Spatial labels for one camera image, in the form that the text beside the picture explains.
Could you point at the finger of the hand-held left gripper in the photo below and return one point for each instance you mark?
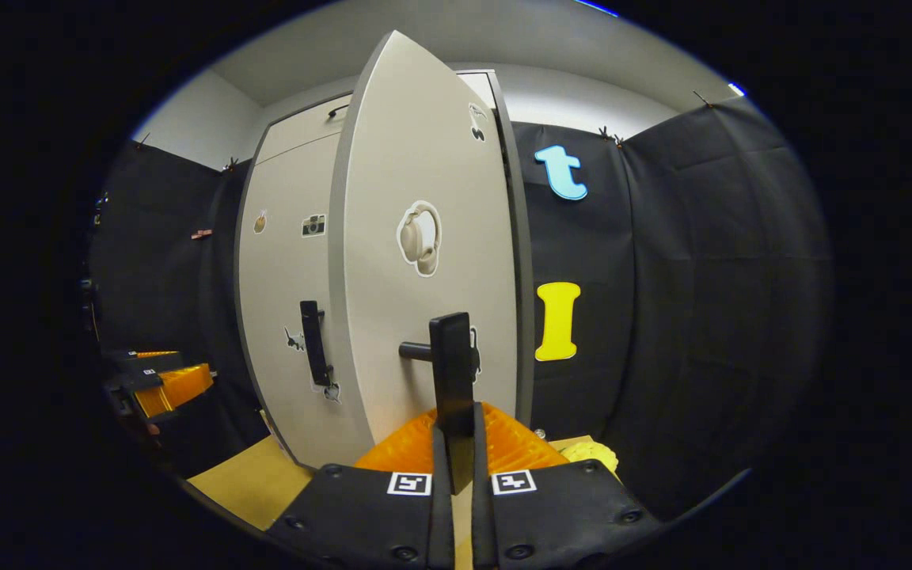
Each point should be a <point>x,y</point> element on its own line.
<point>147,362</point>
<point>143,378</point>

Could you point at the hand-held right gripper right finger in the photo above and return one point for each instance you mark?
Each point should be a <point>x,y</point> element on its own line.
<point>481,522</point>

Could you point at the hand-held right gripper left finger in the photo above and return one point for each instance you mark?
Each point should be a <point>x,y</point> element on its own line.
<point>442,522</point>

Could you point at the beige door with camera sticker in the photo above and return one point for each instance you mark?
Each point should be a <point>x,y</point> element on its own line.
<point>282,277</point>

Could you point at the beige double-door shoe cabinet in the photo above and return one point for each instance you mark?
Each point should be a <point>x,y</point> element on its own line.
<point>523,317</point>

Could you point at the beige door with headphone sticker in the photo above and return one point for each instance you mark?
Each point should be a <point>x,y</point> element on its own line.
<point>424,158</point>

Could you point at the yellow lumpy object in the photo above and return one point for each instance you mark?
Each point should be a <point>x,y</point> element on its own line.
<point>592,457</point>

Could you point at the small ceiling light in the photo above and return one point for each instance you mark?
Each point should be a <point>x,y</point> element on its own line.
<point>737,89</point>

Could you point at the long ceiling light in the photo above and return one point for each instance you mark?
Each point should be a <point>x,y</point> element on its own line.
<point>598,8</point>

